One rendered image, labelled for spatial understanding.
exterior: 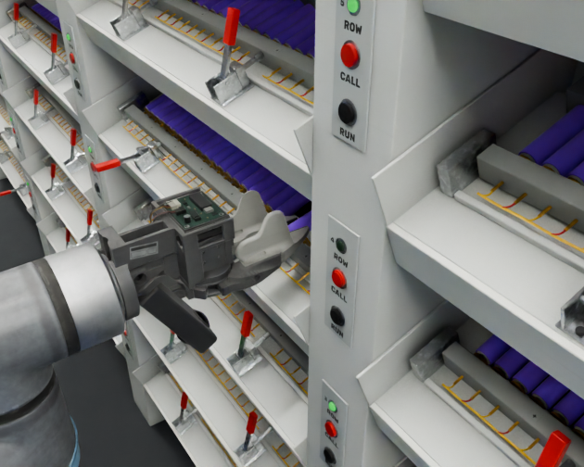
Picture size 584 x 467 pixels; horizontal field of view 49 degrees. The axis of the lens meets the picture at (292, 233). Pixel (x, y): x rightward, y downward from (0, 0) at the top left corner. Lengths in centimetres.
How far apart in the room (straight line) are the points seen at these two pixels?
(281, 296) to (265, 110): 21
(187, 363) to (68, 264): 65
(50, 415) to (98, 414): 100
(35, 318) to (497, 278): 36
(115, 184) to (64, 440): 62
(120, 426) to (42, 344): 103
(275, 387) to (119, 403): 81
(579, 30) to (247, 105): 39
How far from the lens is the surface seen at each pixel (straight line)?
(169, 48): 84
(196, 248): 60
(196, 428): 136
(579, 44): 37
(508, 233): 47
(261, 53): 70
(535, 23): 38
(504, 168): 48
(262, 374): 90
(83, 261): 58
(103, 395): 167
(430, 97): 47
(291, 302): 71
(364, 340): 58
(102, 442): 158
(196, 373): 119
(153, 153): 99
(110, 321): 59
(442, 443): 59
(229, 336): 96
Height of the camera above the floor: 119
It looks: 34 degrees down
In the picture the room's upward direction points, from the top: straight up
